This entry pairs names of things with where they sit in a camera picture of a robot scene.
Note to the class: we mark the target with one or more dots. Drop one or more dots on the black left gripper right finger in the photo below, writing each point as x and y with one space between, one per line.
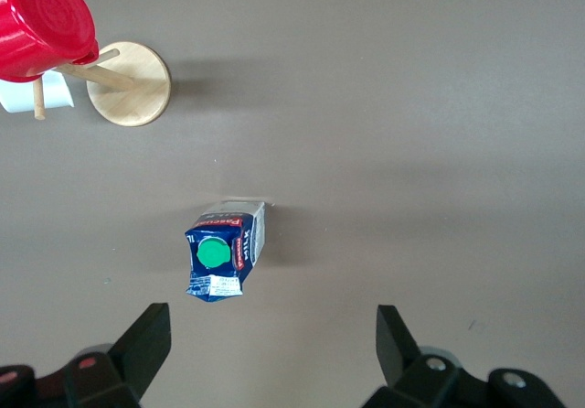
395 348

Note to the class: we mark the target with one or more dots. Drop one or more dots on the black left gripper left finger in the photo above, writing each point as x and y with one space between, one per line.
146 348

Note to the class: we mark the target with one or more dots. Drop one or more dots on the blue milk carton green cap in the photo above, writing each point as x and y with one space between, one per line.
210 252

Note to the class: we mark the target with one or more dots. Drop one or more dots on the small white cup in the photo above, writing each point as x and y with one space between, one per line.
55 92

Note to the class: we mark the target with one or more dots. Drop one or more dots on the red plastic cup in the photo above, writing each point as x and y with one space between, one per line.
41 19

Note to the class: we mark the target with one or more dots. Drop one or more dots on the brown table cover sheet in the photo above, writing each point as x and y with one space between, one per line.
365 129

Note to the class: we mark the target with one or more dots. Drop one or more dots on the wooden mug tree stand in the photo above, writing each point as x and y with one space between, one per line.
132 97

